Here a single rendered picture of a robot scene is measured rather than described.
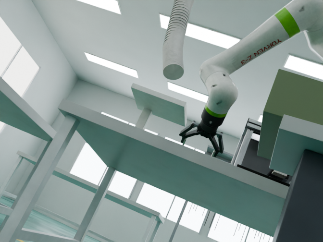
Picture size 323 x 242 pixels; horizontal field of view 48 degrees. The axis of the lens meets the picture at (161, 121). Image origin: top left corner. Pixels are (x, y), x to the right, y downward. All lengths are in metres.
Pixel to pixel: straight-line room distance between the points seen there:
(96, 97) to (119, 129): 7.70
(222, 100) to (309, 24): 0.42
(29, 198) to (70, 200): 7.00
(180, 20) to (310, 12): 1.79
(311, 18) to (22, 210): 1.31
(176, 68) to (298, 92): 1.89
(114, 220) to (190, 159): 6.87
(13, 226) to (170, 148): 0.68
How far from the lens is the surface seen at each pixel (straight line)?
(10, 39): 7.01
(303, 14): 1.45
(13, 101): 1.97
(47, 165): 1.56
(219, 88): 1.35
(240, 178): 1.42
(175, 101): 2.24
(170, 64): 2.74
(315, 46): 1.55
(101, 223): 8.29
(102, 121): 1.52
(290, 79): 0.97
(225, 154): 5.24
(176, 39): 2.96
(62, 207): 8.58
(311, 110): 0.94
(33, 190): 1.56
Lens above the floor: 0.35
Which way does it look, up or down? 18 degrees up
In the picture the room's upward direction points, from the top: 25 degrees clockwise
